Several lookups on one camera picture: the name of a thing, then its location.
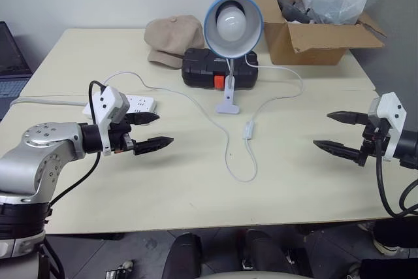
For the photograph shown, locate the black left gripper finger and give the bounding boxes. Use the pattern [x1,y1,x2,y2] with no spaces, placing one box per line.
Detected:
[133,135,175,157]
[125,112,161,127]

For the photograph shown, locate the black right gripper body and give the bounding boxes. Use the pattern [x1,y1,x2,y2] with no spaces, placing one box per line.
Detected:
[358,118,393,167]

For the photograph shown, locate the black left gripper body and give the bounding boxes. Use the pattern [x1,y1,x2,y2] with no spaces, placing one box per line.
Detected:
[108,118,137,156]

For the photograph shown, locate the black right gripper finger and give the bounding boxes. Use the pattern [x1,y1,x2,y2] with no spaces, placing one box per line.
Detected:
[312,139,364,166]
[327,110,370,127]

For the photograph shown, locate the blue clip desk lamp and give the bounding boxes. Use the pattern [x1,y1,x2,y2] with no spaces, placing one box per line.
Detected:
[202,0,264,116]

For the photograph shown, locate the white power strip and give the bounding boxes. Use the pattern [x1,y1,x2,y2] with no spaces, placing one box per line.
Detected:
[81,93,158,120]

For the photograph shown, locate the black case with orange latch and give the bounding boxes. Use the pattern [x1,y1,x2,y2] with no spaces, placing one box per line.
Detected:
[181,47,261,91]

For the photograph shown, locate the beige cap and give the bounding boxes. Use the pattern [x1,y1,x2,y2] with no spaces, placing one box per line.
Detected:
[144,14,206,71]

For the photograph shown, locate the brown cardboard box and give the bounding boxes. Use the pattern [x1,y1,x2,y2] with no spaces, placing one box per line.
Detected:
[240,0,387,66]

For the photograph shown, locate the white sneaker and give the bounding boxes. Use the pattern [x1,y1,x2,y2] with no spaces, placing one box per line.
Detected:
[372,226,410,257]

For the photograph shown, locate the dark rounded shape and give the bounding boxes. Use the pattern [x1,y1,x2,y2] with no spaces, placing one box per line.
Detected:
[162,232,202,279]
[242,229,315,279]

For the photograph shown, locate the dark grey bundled items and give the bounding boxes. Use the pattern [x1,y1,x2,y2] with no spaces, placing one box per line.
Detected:
[276,0,315,24]

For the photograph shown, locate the small metal floor object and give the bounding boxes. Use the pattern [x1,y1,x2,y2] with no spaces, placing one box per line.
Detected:
[105,259,135,279]

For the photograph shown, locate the dark laptop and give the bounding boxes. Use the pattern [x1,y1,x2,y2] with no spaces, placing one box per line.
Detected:
[0,20,34,122]

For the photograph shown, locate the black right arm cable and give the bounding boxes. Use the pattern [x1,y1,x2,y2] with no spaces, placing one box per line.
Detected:
[374,127,418,220]

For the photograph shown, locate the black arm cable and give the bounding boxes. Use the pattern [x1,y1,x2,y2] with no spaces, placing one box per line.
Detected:
[48,80,108,208]
[374,127,418,220]

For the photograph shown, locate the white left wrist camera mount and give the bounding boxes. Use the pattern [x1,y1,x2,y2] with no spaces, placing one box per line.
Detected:
[92,86,132,157]

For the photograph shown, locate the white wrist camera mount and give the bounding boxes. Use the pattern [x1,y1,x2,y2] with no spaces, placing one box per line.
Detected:
[92,86,132,157]
[368,91,408,163]

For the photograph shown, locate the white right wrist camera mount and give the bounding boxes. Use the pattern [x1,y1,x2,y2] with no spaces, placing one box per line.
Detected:
[368,91,408,163]

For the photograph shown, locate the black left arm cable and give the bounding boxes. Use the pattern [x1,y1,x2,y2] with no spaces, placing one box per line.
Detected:
[48,80,108,208]

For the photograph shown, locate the grey power strip cable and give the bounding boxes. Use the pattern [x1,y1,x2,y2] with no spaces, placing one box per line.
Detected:
[8,95,88,108]

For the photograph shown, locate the white inline cord switch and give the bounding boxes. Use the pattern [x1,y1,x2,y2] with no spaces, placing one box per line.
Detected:
[241,120,257,141]

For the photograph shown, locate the white lamp power cord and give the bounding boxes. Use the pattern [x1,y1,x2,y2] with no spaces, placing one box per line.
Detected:
[103,53,305,184]

